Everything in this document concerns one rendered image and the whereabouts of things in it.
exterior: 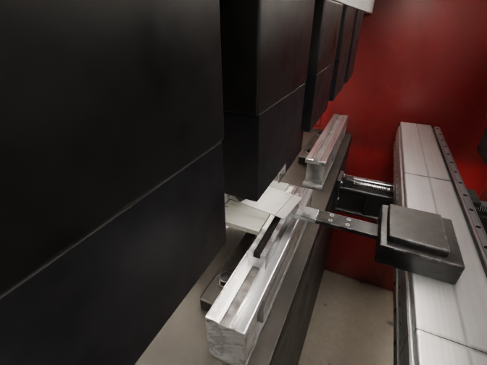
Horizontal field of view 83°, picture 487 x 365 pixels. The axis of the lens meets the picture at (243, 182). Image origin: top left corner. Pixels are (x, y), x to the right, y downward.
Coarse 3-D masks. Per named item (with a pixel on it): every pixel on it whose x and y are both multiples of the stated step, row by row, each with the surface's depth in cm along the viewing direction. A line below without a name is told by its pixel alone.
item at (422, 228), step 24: (312, 216) 51; (336, 216) 51; (384, 216) 48; (408, 216) 46; (432, 216) 46; (384, 240) 43; (408, 240) 41; (432, 240) 41; (456, 240) 43; (408, 264) 42; (432, 264) 40; (456, 264) 39
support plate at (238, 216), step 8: (272, 184) 62; (280, 184) 62; (288, 184) 62; (232, 200) 57; (232, 208) 54; (240, 208) 54; (248, 208) 54; (232, 216) 52; (240, 216) 52; (248, 216) 52; (256, 216) 52; (264, 216) 52; (232, 224) 50; (240, 224) 50; (248, 224) 50; (256, 224) 50; (264, 224) 50; (256, 232) 48
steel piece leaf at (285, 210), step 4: (292, 196) 57; (296, 196) 57; (288, 200) 56; (292, 200) 56; (296, 200) 56; (300, 200) 56; (288, 204) 55; (292, 204) 55; (284, 208) 54; (288, 208) 54; (292, 208) 54; (280, 212) 53; (284, 212) 53; (288, 212) 53; (276, 216) 52; (280, 216) 52; (284, 216) 52
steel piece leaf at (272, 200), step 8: (272, 192) 59; (280, 192) 59; (248, 200) 56; (264, 200) 56; (272, 200) 56; (280, 200) 56; (256, 208) 54; (264, 208) 54; (272, 208) 54; (280, 208) 54
